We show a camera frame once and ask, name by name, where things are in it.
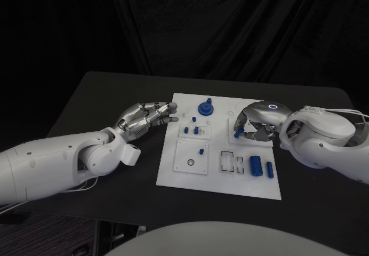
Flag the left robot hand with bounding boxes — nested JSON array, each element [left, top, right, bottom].
[[114, 101, 180, 141]]

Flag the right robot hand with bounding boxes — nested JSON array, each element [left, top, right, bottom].
[[232, 100, 294, 142]]

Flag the blue gear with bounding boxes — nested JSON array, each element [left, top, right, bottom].
[[197, 101, 215, 117]]

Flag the white task board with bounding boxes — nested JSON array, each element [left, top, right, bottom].
[[156, 92, 282, 201]]

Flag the large blue cylinder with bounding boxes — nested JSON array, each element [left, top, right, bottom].
[[248, 155, 264, 177]]

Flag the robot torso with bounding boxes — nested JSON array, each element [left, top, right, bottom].
[[102, 221, 369, 256]]

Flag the white cable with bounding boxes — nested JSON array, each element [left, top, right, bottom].
[[59, 175, 99, 194], [330, 109, 369, 124], [319, 108, 369, 118], [0, 200, 30, 215]]

